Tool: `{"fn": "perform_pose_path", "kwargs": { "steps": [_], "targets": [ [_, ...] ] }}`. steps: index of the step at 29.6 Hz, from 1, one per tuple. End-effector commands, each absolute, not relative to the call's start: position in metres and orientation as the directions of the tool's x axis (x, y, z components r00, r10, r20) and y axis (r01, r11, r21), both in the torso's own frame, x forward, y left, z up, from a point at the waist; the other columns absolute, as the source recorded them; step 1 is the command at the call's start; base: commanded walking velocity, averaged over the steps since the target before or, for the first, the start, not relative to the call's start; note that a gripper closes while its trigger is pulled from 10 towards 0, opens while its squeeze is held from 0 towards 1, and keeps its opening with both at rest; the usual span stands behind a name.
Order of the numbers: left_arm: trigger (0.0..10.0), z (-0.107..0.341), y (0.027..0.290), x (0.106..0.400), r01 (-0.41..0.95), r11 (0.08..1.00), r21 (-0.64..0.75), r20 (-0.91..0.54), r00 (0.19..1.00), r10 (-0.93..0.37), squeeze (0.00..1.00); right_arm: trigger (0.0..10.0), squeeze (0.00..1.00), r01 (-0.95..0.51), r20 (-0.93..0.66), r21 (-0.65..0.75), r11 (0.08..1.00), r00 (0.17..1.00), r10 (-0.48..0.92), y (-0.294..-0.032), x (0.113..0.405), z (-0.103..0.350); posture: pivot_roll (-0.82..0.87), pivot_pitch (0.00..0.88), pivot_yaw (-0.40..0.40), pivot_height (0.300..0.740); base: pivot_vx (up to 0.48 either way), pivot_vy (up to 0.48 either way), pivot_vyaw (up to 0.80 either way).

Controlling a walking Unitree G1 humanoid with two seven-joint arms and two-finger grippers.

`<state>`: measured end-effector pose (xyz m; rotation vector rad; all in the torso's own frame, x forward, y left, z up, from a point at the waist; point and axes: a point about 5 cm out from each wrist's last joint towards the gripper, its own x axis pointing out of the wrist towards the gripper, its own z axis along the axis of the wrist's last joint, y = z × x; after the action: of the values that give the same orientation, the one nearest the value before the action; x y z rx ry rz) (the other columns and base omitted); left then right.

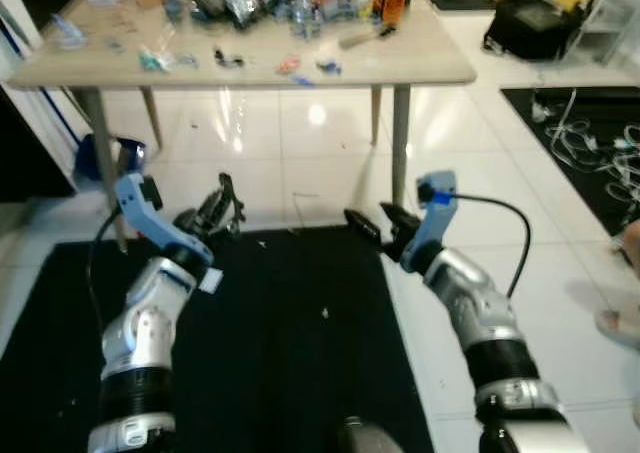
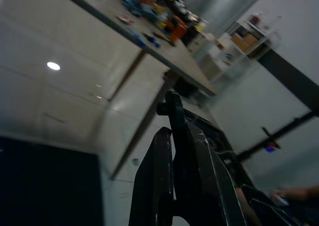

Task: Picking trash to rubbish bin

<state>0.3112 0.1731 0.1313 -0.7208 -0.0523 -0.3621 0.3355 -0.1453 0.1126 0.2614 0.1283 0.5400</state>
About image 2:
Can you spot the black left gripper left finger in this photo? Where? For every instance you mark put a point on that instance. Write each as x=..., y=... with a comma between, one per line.
x=154, y=176

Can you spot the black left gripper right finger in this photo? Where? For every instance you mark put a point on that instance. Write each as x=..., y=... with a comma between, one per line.
x=199, y=166

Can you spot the dark metal workbench leg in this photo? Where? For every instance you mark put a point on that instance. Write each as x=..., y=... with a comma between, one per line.
x=140, y=136

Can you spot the large black cabinet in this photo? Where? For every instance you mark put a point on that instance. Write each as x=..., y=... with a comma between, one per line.
x=47, y=183

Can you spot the brown slanted workbench brace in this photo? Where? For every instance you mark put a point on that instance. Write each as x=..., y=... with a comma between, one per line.
x=129, y=71

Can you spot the long wooden workbench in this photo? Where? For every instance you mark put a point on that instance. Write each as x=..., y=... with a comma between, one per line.
x=174, y=52

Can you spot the white metal shelf rack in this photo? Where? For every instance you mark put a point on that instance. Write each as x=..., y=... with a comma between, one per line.
x=239, y=49

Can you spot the brown cardboard box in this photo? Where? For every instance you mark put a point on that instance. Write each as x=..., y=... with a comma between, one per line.
x=245, y=42

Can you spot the blue hand tool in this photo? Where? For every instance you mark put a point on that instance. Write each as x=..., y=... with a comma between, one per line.
x=151, y=39

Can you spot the orange tool case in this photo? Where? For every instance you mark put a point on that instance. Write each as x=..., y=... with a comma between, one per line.
x=177, y=27

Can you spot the yellow small container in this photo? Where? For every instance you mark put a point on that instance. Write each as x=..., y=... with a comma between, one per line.
x=201, y=24

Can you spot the red and white small box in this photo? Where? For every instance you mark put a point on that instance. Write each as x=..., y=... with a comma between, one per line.
x=124, y=19

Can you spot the blue plastic packet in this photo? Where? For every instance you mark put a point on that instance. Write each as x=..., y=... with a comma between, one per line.
x=130, y=0

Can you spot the thin black wall rail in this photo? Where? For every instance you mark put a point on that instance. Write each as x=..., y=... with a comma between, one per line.
x=281, y=132

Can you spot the wide black wall beam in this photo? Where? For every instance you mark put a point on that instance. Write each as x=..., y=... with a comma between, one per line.
x=291, y=81

